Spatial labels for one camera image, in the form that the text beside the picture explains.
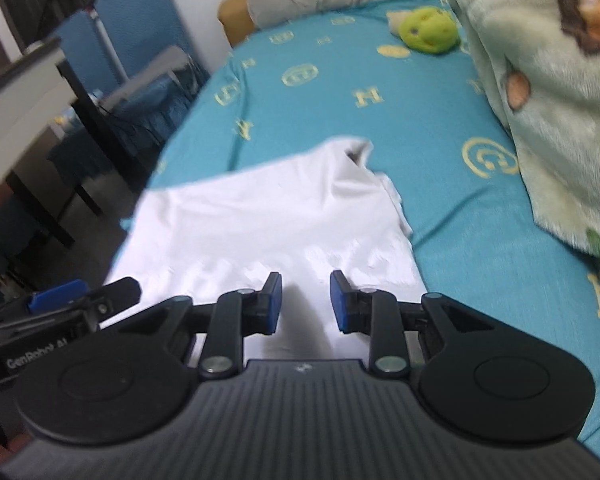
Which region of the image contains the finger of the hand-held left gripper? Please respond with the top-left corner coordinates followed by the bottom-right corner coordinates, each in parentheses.
top-left (26, 276), bottom-right (142, 332)

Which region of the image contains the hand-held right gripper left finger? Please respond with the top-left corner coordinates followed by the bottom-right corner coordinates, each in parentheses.
top-left (117, 271), bottom-right (285, 381)

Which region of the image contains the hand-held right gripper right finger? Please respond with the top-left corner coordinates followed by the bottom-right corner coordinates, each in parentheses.
top-left (330, 270), bottom-right (497, 379)

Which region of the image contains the white shirt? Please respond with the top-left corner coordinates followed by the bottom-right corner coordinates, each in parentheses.
top-left (102, 135), bottom-right (429, 362)

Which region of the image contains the blue covered chair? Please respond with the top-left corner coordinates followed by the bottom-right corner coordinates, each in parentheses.
top-left (94, 0), bottom-right (215, 148)
top-left (45, 9), bottom-right (131, 181)
top-left (0, 192), bottom-right (48, 293)

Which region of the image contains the blue and white plush toy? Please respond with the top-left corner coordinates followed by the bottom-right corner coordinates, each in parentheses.
top-left (53, 110), bottom-right (77, 137)

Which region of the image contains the white table with black legs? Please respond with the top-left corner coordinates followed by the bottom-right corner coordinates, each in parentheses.
top-left (0, 36), bottom-right (148, 247)

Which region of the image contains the teal patterned bed sheet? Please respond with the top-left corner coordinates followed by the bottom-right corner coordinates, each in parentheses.
top-left (119, 0), bottom-right (600, 466)

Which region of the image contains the grey folded cloth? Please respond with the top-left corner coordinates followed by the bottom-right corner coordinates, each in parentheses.
top-left (97, 44), bottom-right (197, 107)

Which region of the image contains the tan pillow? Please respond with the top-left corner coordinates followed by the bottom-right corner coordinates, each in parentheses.
top-left (217, 0), bottom-right (257, 50)

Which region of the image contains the green plush toy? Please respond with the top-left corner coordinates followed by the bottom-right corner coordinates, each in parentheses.
top-left (386, 5), bottom-right (462, 56)

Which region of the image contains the pale green printed blanket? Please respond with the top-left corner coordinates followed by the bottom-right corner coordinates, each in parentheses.
top-left (444, 0), bottom-right (600, 262)

